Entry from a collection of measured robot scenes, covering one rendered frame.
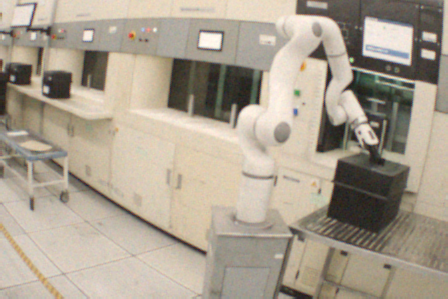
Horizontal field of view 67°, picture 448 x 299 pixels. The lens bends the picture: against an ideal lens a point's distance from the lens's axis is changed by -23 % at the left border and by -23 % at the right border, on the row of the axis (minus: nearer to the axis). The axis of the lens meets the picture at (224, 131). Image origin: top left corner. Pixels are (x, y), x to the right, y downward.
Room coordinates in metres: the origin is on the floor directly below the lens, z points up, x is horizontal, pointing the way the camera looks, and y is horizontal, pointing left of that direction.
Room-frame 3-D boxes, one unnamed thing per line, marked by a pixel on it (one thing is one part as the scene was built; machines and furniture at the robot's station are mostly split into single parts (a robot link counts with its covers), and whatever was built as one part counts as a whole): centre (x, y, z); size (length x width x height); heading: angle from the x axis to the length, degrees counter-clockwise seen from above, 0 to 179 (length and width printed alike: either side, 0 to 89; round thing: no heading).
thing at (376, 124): (2.51, -0.95, 1.06); 0.24 x 0.20 x 0.32; 52
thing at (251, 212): (1.49, -0.14, 0.85); 0.19 x 0.19 x 0.18
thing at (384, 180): (1.59, -0.66, 0.98); 0.29 x 0.29 x 0.13; 47
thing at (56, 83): (3.62, 1.68, 0.93); 0.30 x 0.28 x 0.26; 49
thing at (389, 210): (1.59, -0.66, 0.85); 0.28 x 0.28 x 0.17; 47
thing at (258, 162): (1.52, -0.12, 1.07); 0.19 x 0.12 x 0.24; 30
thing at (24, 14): (3.80, 2.18, 1.59); 0.50 x 0.41 x 0.36; 142
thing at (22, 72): (4.35, 2.62, 0.93); 0.30 x 0.28 x 0.26; 55
